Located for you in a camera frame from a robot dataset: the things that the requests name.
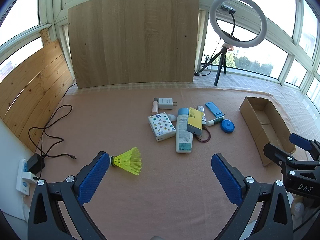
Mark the black charging cable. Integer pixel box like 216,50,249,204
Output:
28,104,77,160

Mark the small white translucent cap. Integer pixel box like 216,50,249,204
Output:
167,114,177,121

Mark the star patterned tissue pack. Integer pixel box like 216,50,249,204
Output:
148,112,176,142

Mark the yellow black box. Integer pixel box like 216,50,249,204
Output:
187,107,203,136

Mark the pine wood headboard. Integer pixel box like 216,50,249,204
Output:
1,29,73,151

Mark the blue plastic phone stand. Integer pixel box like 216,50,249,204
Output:
205,101,225,118

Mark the right white gloved hand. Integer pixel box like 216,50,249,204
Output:
291,194,313,228

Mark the yellow plastic shuttlecock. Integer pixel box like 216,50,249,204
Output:
110,147,142,176

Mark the green white small tube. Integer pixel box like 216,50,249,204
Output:
206,116,224,127

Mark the open cardboard box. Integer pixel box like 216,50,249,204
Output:
239,96,296,167

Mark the white lotion bottle blue cap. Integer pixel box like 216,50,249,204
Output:
175,108,193,153

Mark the white USB wall charger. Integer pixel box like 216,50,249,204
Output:
158,98,177,109

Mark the round blue tin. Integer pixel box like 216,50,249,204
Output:
220,119,235,133

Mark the patterned white lighter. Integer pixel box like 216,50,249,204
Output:
197,105,207,125

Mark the white ring light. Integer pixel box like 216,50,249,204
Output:
209,0,267,48

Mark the large wooden board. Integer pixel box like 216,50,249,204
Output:
68,0,199,88

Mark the white wall power strip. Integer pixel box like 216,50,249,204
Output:
16,159,37,196

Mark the dark red hair tie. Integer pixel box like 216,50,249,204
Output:
195,126,212,144

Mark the black tripod stand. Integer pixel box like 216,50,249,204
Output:
194,44,228,87

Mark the black power adapter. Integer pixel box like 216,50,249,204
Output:
27,153,45,175

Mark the small pink cosmetic bottle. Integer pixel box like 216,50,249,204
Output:
151,98,158,115

